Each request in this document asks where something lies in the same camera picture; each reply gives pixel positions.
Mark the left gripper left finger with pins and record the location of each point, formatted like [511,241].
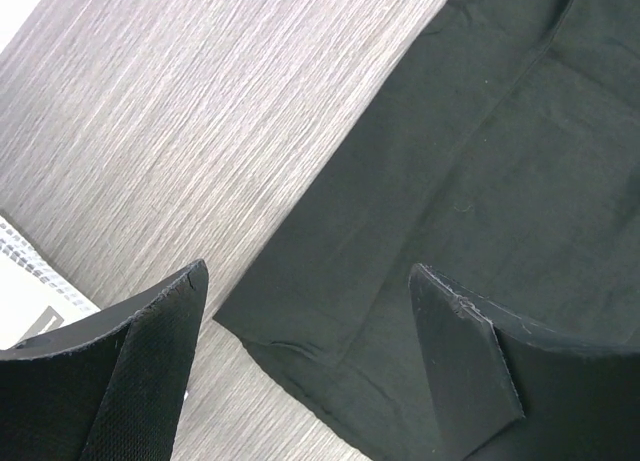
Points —
[110,386]

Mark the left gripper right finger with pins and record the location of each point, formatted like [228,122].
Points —
[507,387]

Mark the black long sleeve shirt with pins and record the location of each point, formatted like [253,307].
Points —
[503,151]

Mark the white paper booklet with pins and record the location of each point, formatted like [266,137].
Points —
[35,298]

